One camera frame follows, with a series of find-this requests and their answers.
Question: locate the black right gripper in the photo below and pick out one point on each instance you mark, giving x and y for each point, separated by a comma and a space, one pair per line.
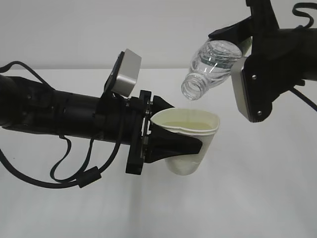
261, 26

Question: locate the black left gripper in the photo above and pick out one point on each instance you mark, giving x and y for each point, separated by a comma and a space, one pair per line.
161, 143

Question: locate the clear water bottle green label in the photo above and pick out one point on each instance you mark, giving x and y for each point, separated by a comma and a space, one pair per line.
211, 66

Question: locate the white paper cup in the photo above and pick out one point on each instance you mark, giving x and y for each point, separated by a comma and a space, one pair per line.
198, 124

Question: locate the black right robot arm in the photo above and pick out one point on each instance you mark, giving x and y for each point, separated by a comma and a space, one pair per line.
289, 53

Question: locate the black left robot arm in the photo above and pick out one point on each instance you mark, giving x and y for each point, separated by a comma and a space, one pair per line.
32, 107

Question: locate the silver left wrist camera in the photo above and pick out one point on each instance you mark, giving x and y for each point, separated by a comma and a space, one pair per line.
124, 74

